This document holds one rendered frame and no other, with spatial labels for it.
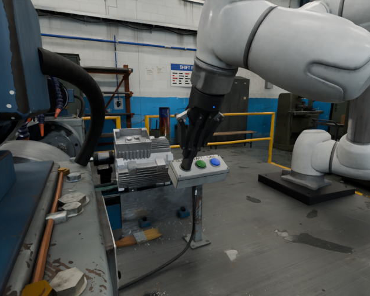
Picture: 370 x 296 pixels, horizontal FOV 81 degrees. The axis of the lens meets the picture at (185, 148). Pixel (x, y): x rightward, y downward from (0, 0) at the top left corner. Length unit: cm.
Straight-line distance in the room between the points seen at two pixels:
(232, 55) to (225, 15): 6
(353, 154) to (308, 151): 18
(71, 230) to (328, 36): 35
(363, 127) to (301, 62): 75
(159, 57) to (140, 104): 133
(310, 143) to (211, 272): 78
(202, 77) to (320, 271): 60
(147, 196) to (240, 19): 63
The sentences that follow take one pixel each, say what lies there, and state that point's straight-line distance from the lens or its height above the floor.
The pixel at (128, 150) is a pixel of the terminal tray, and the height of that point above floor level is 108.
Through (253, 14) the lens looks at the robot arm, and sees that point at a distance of 39.
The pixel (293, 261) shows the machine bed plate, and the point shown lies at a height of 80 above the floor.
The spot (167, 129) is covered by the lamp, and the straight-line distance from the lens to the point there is 116.
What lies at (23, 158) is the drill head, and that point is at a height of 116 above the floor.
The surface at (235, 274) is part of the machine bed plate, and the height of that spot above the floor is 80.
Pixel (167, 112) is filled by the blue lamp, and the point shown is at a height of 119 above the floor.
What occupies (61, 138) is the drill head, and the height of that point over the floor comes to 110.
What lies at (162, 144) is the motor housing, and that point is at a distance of 82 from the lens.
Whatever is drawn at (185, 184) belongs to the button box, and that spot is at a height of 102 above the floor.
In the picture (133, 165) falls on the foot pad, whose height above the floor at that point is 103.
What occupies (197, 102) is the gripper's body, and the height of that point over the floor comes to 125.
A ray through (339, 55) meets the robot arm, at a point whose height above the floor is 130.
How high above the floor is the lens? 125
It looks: 12 degrees down
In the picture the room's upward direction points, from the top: straight up
